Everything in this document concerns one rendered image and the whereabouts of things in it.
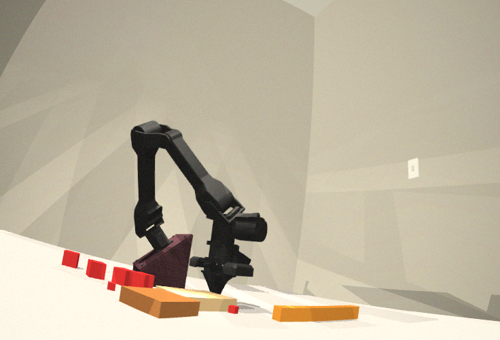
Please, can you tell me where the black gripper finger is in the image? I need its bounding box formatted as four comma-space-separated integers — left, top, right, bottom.
201, 270, 212, 292
210, 272, 236, 294

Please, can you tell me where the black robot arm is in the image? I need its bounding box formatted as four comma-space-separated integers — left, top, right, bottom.
130, 121, 268, 253

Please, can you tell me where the orange long flat board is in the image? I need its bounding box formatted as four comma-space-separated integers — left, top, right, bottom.
272, 305, 359, 322

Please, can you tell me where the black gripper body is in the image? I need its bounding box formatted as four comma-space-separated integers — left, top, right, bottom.
189, 237, 254, 277

